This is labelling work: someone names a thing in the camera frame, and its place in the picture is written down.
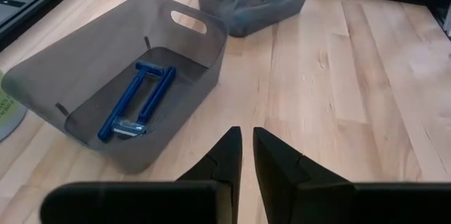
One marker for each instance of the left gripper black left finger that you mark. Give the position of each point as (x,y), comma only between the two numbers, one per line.
(229,160)

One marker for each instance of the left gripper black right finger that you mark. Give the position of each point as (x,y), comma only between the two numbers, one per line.
(278,171)

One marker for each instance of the blue disposable razor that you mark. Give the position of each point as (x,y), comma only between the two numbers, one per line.
(123,102)
(156,93)

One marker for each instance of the grey translucent plastic bin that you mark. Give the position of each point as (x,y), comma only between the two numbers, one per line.
(88,41)
(282,9)

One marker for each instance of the green canister with white lid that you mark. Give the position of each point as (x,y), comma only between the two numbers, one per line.
(8,111)

